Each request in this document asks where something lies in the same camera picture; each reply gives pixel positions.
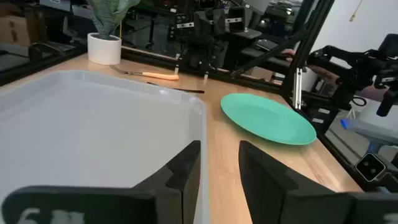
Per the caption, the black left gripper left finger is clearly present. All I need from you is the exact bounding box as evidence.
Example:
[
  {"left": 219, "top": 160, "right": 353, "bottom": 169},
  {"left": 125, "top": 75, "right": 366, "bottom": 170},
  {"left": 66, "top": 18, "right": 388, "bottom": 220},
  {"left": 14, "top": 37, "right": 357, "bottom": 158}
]
[{"left": 1, "top": 140, "right": 202, "bottom": 224}]

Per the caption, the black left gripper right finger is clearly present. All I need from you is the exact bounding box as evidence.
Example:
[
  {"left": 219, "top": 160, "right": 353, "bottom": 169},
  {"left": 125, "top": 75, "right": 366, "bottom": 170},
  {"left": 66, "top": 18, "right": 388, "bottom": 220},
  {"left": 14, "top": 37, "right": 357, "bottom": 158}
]
[{"left": 238, "top": 140, "right": 398, "bottom": 224}]

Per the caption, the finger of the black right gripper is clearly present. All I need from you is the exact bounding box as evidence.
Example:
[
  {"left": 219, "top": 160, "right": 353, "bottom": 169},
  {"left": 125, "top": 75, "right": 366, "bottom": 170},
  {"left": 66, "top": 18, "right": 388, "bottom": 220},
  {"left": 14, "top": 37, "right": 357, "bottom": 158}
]
[{"left": 376, "top": 87, "right": 398, "bottom": 118}]

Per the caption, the fork with orange handle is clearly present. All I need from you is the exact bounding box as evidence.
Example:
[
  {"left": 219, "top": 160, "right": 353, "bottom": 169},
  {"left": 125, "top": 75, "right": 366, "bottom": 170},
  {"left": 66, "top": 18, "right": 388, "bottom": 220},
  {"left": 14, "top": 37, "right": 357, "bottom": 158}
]
[{"left": 109, "top": 64, "right": 180, "bottom": 82}]

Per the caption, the white plastic tray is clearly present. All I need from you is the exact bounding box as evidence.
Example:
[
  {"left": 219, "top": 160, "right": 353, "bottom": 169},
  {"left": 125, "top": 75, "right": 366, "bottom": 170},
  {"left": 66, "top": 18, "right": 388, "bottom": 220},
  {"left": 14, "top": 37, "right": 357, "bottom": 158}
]
[{"left": 0, "top": 70, "right": 210, "bottom": 224}]

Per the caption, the green round plate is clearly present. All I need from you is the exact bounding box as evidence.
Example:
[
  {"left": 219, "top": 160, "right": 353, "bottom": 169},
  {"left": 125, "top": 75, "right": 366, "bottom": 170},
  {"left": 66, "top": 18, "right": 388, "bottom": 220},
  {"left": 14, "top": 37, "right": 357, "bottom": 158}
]
[{"left": 220, "top": 93, "right": 318, "bottom": 146}]

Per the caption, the dark metal spoon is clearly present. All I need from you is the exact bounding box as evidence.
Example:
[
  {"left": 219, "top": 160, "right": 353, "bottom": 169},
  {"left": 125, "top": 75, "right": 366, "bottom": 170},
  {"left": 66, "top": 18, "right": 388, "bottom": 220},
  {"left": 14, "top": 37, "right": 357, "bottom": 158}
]
[{"left": 146, "top": 81, "right": 206, "bottom": 95}]

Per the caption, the grey bar with blue end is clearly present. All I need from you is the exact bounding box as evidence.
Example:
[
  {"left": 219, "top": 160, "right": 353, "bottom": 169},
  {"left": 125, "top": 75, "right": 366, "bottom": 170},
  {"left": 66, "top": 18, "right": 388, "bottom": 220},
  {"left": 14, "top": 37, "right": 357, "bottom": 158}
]
[{"left": 340, "top": 118, "right": 398, "bottom": 147}]

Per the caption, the person's hand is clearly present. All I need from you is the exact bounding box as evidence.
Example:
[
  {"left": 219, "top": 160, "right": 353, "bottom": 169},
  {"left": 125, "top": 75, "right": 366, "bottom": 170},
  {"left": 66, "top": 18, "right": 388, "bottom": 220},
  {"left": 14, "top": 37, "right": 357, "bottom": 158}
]
[{"left": 280, "top": 48, "right": 297, "bottom": 62}]

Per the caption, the white round plant pot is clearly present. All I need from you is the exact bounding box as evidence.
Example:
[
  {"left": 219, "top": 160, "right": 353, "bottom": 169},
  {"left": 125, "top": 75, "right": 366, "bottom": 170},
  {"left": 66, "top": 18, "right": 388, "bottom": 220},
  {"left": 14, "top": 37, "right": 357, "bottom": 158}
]
[{"left": 86, "top": 32, "right": 123, "bottom": 66}]

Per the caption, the brown cardboard box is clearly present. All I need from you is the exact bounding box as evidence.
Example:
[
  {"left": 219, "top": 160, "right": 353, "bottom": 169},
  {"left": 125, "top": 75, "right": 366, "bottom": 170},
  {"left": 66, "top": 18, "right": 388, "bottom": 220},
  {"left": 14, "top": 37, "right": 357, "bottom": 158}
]
[{"left": 0, "top": 14, "right": 32, "bottom": 48}]

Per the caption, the black cable loop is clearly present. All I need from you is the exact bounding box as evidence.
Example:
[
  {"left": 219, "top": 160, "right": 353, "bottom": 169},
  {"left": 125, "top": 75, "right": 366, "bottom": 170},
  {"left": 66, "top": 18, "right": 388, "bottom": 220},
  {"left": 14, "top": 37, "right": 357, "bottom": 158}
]
[{"left": 352, "top": 96, "right": 368, "bottom": 108}]

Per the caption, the black square camera box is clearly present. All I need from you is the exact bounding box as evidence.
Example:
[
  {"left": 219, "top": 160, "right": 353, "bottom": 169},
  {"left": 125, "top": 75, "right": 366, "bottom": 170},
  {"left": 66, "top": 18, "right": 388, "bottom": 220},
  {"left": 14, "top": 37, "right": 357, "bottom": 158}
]
[{"left": 354, "top": 152, "right": 387, "bottom": 182}]

